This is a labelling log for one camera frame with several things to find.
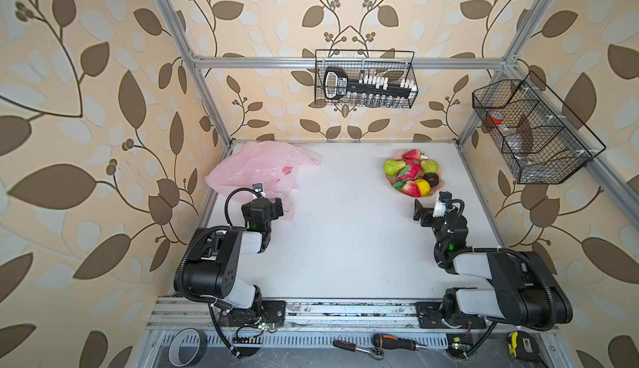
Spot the pink plastic bag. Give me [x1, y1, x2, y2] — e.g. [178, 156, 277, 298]
[205, 141, 321, 221]

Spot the green toy pear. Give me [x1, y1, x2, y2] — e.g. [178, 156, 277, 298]
[383, 159, 407, 177]
[420, 159, 439, 174]

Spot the peach scalloped plastic plate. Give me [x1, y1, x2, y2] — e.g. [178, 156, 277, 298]
[383, 150, 444, 198]

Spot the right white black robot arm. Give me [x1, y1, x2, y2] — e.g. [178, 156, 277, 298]
[413, 193, 573, 358]

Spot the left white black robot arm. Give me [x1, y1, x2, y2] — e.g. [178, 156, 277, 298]
[174, 183, 284, 358]

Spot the red toy peach bottom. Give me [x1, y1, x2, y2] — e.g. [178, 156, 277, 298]
[393, 180, 420, 198]

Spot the dark brown toy plum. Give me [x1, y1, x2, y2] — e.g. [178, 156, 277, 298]
[423, 173, 440, 188]

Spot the red toy dragon fruit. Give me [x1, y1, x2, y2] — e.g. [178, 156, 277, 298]
[397, 160, 422, 181]

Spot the red toy strawberry top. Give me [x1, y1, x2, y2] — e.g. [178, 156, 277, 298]
[401, 149, 429, 161]

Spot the clear bottle red cap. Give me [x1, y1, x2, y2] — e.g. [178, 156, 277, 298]
[486, 110, 522, 143]

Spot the orange black screwdriver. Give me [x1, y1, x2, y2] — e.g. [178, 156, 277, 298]
[372, 333, 428, 351]

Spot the yellow black tape measure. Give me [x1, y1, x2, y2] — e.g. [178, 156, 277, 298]
[508, 331, 542, 363]

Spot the red black ratchet wrench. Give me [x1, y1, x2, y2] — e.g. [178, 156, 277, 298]
[332, 340, 384, 361]

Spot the black socket holder tool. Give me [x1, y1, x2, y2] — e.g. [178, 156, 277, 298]
[319, 67, 418, 101]

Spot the black tape roll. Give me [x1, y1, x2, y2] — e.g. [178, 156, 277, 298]
[168, 328, 208, 367]

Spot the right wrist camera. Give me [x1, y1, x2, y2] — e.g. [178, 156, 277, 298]
[433, 191, 453, 218]

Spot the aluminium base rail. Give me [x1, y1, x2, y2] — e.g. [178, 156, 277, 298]
[145, 296, 560, 349]

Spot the black wire basket right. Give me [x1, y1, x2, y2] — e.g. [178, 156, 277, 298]
[472, 72, 606, 185]

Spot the black wire basket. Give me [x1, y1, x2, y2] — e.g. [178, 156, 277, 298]
[314, 48, 419, 109]
[472, 72, 606, 185]

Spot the black wire basket centre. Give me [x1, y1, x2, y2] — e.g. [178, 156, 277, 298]
[314, 48, 419, 109]

